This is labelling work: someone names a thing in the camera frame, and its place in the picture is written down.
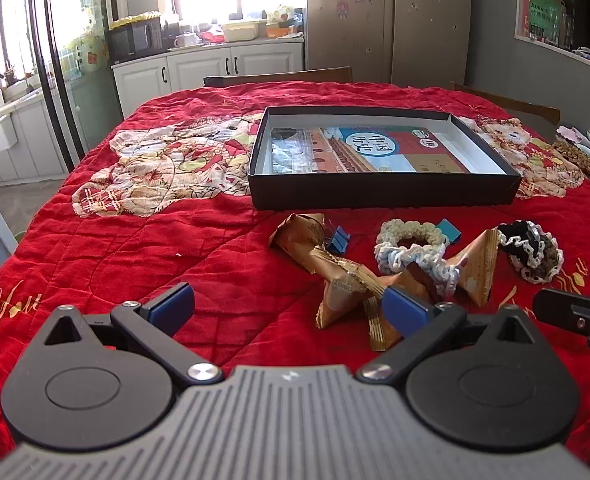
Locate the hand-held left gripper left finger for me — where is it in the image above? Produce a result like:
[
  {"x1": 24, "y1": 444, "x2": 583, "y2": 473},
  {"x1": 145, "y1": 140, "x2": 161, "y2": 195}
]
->
[{"x1": 38, "y1": 282, "x2": 224, "y2": 386}]

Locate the brown beaded trivet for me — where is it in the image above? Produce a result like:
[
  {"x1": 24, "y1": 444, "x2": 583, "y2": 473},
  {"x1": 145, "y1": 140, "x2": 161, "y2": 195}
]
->
[{"x1": 552, "y1": 140, "x2": 590, "y2": 177}]

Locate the white kitchen cabinet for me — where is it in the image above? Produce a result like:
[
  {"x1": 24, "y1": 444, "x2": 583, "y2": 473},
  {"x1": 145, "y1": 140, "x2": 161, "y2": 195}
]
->
[{"x1": 112, "y1": 40, "x2": 306, "y2": 118}]

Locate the teal binder clip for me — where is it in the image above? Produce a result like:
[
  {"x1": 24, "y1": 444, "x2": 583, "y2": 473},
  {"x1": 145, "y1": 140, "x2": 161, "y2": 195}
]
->
[{"x1": 435, "y1": 219, "x2": 463, "y2": 242}]

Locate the black cardboard box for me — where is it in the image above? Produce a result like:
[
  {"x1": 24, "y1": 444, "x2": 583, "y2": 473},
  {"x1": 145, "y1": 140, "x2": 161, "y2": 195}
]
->
[{"x1": 247, "y1": 106, "x2": 522, "y2": 211}]

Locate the black crochet scrunchie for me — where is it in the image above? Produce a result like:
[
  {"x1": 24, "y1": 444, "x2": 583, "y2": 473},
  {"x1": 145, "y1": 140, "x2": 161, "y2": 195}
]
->
[{"x1": 497, "y1": 220, "x2": 550, "y2": 261}]

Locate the colourful book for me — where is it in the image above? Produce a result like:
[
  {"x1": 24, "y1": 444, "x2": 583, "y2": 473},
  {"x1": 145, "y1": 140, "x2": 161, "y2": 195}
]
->
[{"x1": 270, "y1": 126, "x2": 470, "y2": 175}]

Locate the yellow cloth cover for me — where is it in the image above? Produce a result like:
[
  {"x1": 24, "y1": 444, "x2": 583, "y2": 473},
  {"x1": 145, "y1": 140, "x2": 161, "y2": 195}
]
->
[{"x1": 109, "y1": 10, "x2": 161, "y2": 30}]

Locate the brown triangular paper packet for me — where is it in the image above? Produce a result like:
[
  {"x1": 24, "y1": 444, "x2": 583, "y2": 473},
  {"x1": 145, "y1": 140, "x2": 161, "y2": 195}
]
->
[
  {"x1": 365, "y1": 272, "x2": 426, "y2": 352},
  {"x1": 269, "y1": 213, "x2": 327, "y2": 271},
  {"x1": 309, "y1": 247, "x2": 391, "y2": 331},
  {"x1": 410, "y1": 229, "x2": 500, "y2": 307}
]

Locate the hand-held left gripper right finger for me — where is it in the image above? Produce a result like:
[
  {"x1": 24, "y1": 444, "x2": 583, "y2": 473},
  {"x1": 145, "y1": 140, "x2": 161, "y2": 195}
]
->
[{"x1": 355, "y1": 285, "x2": 536, "y2": 387}]

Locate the cream plastic container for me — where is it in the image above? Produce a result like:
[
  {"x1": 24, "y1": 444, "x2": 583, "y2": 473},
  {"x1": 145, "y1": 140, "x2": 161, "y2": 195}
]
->
[{"x1": 222, "y1": 21, "x2": 267, "y2": 43}]

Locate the brown crochet scrunchie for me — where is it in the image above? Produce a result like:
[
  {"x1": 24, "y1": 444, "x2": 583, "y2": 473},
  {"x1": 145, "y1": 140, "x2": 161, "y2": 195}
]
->
[{"x1": 509, "y1": 234, "x2": 564, "y2": 282}]

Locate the blue and white crochet scrunchie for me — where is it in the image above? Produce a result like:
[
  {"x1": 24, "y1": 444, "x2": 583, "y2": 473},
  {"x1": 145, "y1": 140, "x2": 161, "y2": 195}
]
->
[{"x1": 373, "y1": 242, "x2": 463, "y2": 297}]

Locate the red and green wall poster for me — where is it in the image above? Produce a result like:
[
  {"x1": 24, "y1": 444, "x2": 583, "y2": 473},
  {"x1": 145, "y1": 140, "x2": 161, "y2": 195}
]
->
[{"x1": 522, "y1": 0, "x2": 562, "y2": 43}]

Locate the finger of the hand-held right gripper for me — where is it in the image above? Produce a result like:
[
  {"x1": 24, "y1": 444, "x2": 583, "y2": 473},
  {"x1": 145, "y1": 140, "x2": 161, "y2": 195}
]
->
[{"x1": 533, "y1": 287, "x2": 590, "y2": 381}]

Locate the beige refrigerator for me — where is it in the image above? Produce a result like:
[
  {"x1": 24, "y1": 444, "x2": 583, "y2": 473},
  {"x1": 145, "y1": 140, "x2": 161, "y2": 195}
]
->
[{"x1": 305, "y1": 0, "x2": 473, "y2": 90}]

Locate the black microwave oven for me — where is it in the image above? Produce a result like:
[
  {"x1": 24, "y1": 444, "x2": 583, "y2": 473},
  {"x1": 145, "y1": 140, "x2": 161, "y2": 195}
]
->
[{"x1": 108, "y1": 17, "x2": 163, "y2": 63}]

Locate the blue binder clip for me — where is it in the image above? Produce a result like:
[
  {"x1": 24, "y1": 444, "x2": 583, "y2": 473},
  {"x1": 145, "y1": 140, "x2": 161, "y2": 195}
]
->
[{"x1": 325, "y1": 226, "x2": 352, "y2": 256}]

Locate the cream crochet scrunchie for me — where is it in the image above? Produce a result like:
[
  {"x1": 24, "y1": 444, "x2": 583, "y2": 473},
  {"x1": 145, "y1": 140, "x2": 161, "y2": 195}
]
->
[{"x1": 375, "y1": 219, "x2": 450, "y2": 261}]

